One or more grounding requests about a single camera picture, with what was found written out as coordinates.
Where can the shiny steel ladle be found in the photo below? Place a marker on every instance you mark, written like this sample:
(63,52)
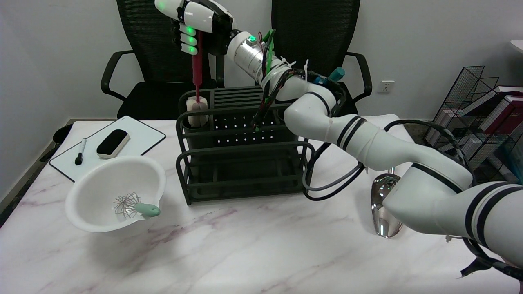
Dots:
(384,204)

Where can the stack of books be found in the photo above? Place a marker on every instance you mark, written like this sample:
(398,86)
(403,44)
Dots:
(490,126)

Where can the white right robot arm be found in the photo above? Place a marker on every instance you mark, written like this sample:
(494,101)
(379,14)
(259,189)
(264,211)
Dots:
(367,134)

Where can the small white whiteboard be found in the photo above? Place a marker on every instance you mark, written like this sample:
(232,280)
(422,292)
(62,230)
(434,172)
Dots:
(139,141)

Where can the black whiteboard eraser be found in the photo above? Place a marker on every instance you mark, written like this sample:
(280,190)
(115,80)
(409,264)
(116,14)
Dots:
(112,143)

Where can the black whiteboard marker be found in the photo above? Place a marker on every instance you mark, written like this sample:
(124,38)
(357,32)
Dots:
(80,152)

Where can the dark green kitchen storage rack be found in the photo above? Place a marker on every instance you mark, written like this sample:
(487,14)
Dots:
(245,143)

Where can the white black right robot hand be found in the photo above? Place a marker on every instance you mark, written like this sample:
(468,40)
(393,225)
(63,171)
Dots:
(200,22)

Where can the black mesh office chair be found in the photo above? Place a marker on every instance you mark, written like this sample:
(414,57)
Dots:
(327,32)
(143,61)

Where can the pink sponge bottle brush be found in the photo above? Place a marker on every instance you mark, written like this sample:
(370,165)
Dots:
(197,94)

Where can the white wall power socket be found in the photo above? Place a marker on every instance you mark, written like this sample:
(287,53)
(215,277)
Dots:
(385,86)

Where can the white plastic bowl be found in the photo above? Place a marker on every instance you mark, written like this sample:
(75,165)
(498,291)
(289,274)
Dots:
(102,192)

